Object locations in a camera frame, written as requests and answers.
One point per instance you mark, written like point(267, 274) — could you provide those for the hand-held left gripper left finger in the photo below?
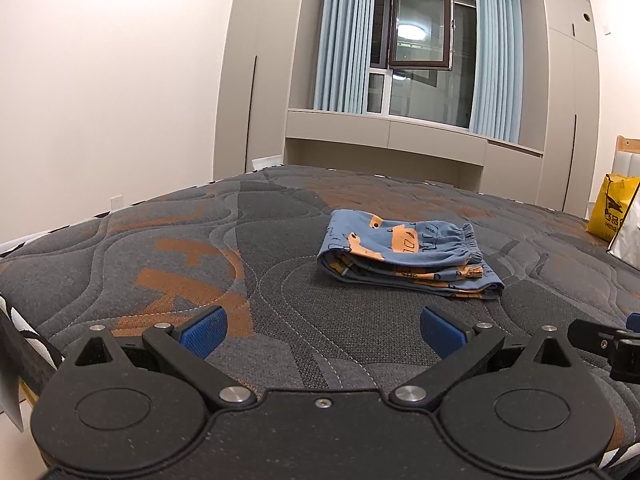
point(202, 332)

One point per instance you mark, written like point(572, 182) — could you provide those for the blue pants with orange print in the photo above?
point(400, 255)

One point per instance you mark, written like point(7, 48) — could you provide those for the light blue curtain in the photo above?
point(345, 35)
point(497, 60)

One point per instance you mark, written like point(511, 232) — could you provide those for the window with dark frame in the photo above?
point(420, 55)

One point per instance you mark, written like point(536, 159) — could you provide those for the grey and orange quilted mattress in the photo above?
point(280, 240)

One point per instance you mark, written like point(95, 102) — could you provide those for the beige window bench cabinet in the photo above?
point(390, 140)

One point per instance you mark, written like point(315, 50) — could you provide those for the yellow paper bag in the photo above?
point(607, 207)

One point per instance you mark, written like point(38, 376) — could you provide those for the white wall outlet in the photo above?
point(116, 201)

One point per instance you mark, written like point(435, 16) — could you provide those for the white bag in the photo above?
point(627, 240)

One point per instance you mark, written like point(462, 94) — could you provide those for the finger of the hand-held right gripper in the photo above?
point(595, 337)

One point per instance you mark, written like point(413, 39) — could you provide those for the white box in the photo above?
point(267, 162)

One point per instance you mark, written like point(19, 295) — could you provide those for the beige wardrobe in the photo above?
point(565, 110)
point(265, 60)

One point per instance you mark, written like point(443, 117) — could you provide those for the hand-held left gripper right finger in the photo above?
point(442, 332)

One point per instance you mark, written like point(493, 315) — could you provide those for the wooden bed headboard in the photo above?
point(630, 155)

